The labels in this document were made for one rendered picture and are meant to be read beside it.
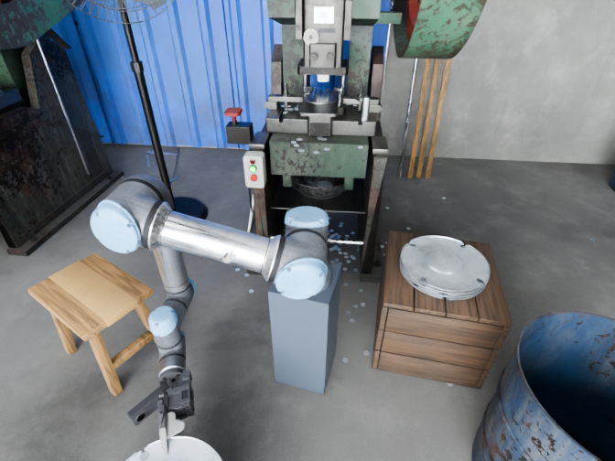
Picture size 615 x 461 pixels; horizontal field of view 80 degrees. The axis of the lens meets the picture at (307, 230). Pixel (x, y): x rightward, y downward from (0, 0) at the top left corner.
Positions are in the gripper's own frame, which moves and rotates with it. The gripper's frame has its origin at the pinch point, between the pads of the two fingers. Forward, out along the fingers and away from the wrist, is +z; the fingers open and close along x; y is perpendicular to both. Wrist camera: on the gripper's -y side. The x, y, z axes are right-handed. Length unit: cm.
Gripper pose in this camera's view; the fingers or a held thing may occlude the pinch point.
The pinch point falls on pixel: (164, 449)
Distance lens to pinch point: 110.2
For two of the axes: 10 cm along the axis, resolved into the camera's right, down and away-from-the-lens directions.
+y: 9.6, -1.6, 2.4
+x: 0.0, 8.1, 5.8
